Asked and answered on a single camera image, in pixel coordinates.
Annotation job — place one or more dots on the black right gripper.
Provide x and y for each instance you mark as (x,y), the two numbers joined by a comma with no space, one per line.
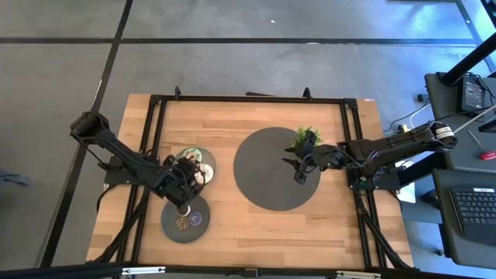
(327,157)

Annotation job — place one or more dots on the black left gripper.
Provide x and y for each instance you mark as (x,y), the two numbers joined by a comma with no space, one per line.
(184,178)

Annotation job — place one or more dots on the small purple glazed donut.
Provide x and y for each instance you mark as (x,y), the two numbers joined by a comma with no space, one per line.
(195,218)

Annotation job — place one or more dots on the large pale green striped donut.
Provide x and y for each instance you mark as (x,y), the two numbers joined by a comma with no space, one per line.
(191,154)

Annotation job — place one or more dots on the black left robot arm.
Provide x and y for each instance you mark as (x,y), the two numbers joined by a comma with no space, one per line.
(124,155)

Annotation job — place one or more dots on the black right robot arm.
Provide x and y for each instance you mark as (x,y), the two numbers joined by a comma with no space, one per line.
(387,149)

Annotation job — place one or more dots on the green plant in white pot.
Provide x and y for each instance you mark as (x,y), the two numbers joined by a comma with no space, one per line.
(300,133)

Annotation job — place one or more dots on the round grey woven placemat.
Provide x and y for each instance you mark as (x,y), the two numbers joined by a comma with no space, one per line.
(263,174)

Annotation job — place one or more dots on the yellow power strip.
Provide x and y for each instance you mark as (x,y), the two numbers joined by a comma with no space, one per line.
(405,128)

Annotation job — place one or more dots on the white paper sheet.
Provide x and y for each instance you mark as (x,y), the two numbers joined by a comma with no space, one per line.
(407,193)

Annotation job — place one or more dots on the black crossbar with silver brackets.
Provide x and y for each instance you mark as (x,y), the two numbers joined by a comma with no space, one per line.
(77,270)

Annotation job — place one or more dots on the dark grey desk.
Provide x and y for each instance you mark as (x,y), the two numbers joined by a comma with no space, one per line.
(438,97)

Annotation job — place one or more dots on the light grey rod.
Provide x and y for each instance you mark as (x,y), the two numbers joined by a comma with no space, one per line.
(476,118)

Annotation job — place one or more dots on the black electronic box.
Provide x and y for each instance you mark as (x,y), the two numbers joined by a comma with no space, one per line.
(472,95)

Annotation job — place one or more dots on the black keyboard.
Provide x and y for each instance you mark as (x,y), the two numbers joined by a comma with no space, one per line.
(476,213)

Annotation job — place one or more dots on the black pole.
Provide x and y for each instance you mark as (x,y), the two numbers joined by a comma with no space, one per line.
(469,62)

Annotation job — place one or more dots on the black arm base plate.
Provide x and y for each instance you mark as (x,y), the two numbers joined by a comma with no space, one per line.
(116,176)
(387,186)

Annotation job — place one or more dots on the black table frame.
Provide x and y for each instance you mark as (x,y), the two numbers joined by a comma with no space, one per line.
(252,99)

